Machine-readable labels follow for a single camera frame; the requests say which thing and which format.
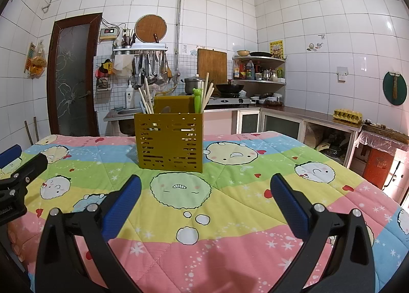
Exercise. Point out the metal wall rack shelf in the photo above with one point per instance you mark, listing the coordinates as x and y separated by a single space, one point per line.
140 47

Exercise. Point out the row of condiment bottles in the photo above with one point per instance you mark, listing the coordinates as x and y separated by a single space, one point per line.
249 71

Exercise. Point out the stainless steel sink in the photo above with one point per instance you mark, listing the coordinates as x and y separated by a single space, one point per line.
124 125

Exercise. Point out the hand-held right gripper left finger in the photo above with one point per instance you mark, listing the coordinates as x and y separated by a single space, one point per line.
123 206

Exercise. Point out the bowls on counter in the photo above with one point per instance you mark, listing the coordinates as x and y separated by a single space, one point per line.
273 100

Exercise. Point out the counter cabinet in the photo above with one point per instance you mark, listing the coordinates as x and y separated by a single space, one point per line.
281 123

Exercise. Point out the yellow wall poster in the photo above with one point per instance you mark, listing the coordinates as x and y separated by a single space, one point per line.
276 48

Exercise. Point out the gas stove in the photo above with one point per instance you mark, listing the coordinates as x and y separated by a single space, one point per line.
223 100

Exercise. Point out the brown framed glass door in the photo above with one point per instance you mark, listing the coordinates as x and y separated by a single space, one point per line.
72 82

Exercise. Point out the hanging orange bags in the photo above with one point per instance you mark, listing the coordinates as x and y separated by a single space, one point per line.
37 63

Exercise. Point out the green round board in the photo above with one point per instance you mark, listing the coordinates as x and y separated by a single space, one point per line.
387 88

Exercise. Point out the black pan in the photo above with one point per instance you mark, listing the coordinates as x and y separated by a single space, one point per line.
260 54

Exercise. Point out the white plastic bag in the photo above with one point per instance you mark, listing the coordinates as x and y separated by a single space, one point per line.
123 64

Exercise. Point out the round bamboo board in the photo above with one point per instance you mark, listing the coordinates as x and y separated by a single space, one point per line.
150 28

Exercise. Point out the black wok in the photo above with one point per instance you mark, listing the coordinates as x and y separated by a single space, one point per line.
229 88

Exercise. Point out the hanging brush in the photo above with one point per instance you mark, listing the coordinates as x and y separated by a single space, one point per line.
395 87

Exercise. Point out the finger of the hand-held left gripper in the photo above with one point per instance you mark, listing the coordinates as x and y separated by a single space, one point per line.
9 155
35 165

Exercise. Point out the printed cartoon blanket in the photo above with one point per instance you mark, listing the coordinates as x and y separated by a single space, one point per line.
223 216

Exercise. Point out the yellow slotted utensil holder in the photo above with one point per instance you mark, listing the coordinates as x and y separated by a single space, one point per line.
188 119

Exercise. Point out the pink plastic covered table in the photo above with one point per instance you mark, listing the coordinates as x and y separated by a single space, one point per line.
383 139

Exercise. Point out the white wall pipe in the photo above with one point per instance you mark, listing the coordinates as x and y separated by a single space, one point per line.
179 18

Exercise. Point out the wall sticker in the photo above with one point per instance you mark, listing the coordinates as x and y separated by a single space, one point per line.
310 46

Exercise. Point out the tan bowl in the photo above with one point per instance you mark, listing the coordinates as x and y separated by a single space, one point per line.
243 53

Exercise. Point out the wooden chopstick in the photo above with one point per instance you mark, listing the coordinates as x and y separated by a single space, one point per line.
148 95
210 91
143 101
206 85

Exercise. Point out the wooden stick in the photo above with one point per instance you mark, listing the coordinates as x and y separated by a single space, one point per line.
29 135
36 130

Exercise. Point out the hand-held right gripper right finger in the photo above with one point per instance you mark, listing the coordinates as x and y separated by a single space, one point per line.
287 206

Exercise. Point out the corner wall shelf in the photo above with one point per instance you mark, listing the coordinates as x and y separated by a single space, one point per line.
262 82

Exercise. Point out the wooden cutting board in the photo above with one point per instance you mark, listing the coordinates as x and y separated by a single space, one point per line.
211 64

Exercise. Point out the stainless steel pot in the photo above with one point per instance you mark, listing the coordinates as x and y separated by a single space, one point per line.
193 84

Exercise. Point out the row of hanging kitchen utensils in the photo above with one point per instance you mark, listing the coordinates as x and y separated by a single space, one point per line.
150 69

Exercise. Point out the stainless steel counter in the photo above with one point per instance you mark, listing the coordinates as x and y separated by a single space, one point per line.
303 114

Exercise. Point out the wall control box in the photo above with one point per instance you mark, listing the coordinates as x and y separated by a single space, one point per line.
108 33

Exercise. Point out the yellow egg carton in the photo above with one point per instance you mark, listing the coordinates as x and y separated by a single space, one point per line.
347 115

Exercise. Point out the white soap bottle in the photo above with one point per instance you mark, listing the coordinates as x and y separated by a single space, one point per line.
129 96

